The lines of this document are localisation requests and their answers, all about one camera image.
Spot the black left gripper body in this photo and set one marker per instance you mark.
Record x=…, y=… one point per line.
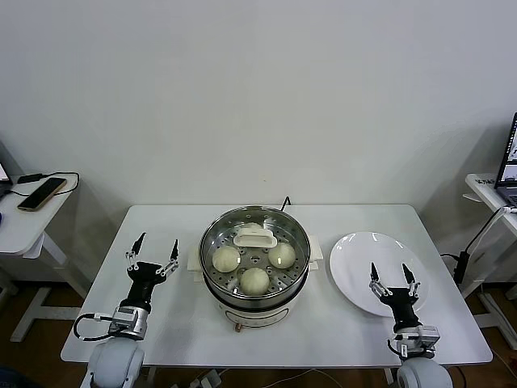
x=143, y=283

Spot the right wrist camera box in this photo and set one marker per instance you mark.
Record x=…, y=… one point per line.
x=424, y=337

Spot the black charger adapter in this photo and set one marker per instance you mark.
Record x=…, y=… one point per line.
x=29, y=178

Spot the white floor power strip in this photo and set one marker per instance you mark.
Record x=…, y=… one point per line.
x=208, y=380

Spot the perforated steel steamer basket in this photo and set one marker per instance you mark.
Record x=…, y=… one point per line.
x=258, y=299

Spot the round glass pot lid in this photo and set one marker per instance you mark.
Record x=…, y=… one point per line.
x=254, y=238

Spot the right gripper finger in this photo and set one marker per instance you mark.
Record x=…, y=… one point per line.
x=413, y=287
x=376, y=285

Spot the black open laptop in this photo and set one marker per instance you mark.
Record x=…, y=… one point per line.
x=509, y=161

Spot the gold edged smartphone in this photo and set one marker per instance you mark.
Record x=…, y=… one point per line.
x=40, y=195

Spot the round white plate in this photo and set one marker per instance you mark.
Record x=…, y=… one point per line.
x=351, y=266

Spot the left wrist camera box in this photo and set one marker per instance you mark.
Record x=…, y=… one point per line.
x=127, y=321

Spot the white steamed baozi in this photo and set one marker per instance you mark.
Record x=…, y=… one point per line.
x=250, y=225
x=225, y=259
x=281, y=256
x=254, y=283

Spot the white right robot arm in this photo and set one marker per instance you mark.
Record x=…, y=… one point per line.
x=424, y=374

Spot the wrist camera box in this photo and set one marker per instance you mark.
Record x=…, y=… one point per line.
x=424, y=337
x=127, y=321

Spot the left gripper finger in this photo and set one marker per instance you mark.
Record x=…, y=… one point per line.
x=173, y=260
x=132, y=258

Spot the white side table with phone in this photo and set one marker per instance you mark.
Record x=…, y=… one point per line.
x=16, y=234

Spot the steel steamer pot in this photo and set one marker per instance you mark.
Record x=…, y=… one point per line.
x=258, y=317

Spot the white side table with laptop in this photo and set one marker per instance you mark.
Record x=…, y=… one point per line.
x=480, y=188

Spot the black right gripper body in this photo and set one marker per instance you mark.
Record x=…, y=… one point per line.
x=402, y=307

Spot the grey open laptop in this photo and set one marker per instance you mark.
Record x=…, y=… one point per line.
x=3, y=174

